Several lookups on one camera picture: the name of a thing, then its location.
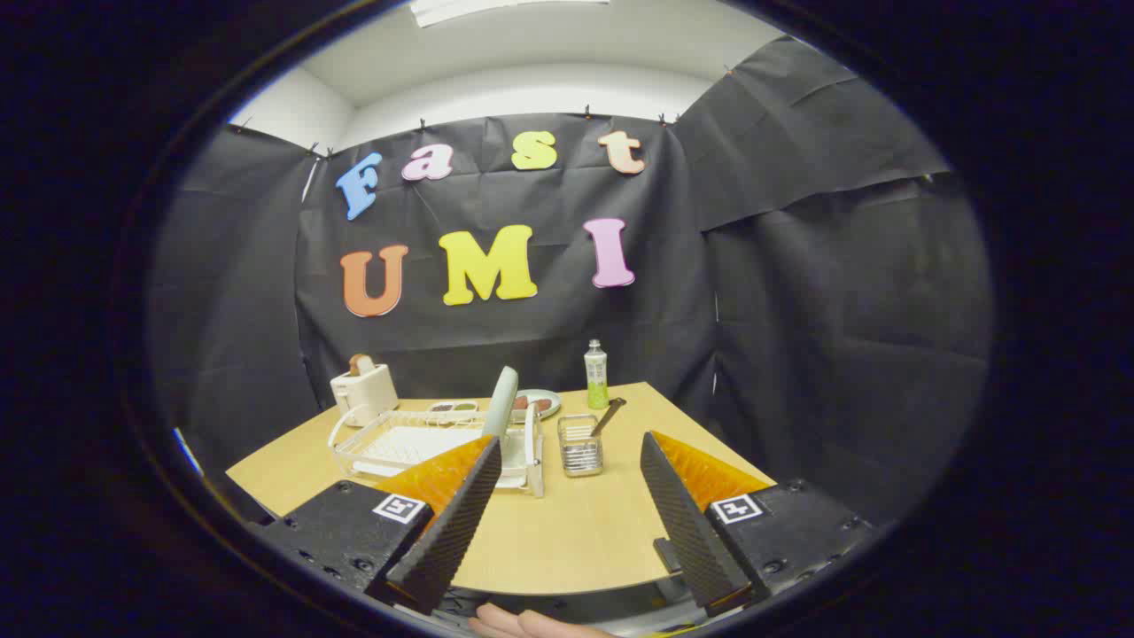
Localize small round grey plate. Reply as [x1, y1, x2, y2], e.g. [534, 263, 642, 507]
[512, 389, 562, 420]

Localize black backdrop cloth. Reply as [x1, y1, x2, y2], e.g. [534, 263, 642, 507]
[146, 35, 993, 524]

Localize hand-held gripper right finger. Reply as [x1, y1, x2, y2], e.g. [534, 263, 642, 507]
[640, 431, 876, 619]

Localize white ceiling light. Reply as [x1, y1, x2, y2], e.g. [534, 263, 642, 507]
[409, 0, 612, 27]

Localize green drink bottle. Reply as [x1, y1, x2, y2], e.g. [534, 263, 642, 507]
[584, 339, 610, 410]

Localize pale green plate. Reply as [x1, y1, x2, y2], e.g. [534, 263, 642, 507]
[483, 366, 519, 440]

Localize metal wire basket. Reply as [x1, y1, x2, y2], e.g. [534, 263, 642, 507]
[557, 414, 604, 478]

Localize cream toaster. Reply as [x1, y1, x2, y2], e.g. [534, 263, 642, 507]
[330, 362, 400, 428]

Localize white wire dish rack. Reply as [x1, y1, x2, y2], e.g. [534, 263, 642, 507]
[330, 403, 545, 497]

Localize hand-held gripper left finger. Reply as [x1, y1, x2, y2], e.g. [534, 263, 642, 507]
[257, 434, 503, 617]

